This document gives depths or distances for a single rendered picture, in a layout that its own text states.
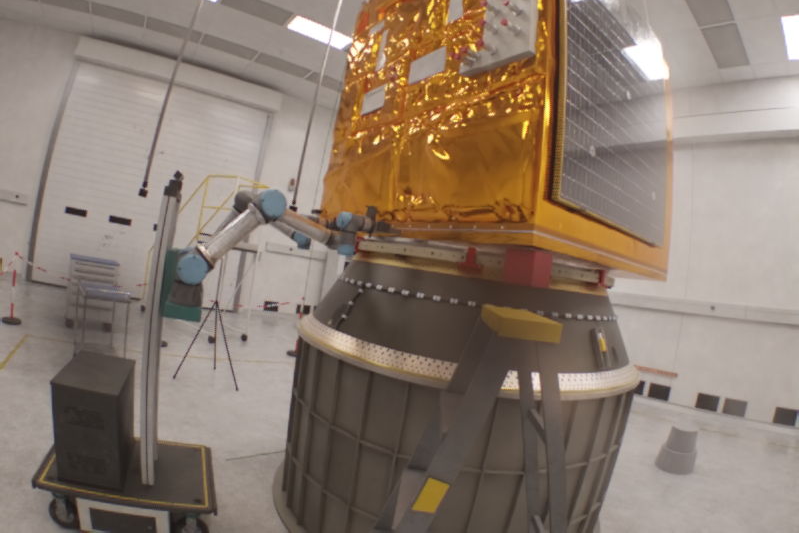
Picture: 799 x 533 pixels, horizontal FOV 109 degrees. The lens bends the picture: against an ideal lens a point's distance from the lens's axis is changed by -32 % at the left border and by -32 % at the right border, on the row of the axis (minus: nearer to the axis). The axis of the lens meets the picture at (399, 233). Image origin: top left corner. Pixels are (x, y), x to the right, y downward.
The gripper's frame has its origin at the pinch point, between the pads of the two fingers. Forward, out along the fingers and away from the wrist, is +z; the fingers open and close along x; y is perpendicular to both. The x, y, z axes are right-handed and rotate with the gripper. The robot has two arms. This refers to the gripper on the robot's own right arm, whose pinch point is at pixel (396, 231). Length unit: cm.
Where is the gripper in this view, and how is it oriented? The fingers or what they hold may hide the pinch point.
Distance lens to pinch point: 202.9
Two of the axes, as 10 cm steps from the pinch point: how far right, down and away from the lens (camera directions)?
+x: 5.8, 0.2, -8.2
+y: -1.5, 9.8, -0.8
